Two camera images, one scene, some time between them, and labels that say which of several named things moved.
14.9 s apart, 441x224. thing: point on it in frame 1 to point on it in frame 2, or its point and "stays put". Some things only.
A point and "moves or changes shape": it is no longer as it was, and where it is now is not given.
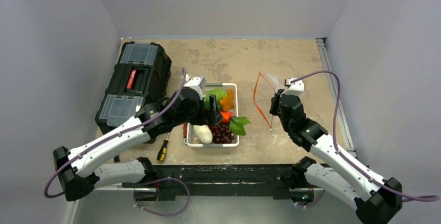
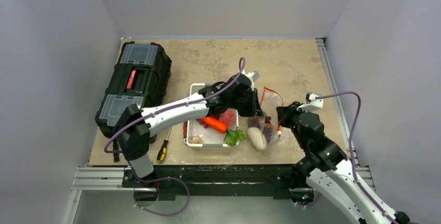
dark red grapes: x=221 y=134 to x=264 y=124
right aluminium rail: x=345 y=132 stays put
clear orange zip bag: x=263 y=94 moves or changes shape
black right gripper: x=276 y=102 to x=284 y=114
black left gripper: x=208 y=117 to x=254 y=109
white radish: x=204 y=133 to x=257 y=138
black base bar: x=223 y=180 stays put
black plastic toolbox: x=140 y=77 stays put
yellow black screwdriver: x=162 y=152 stays put
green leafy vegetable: x=237 y=124 to x=232 y=136
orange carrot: x=226 y=116 to x=218 y=126
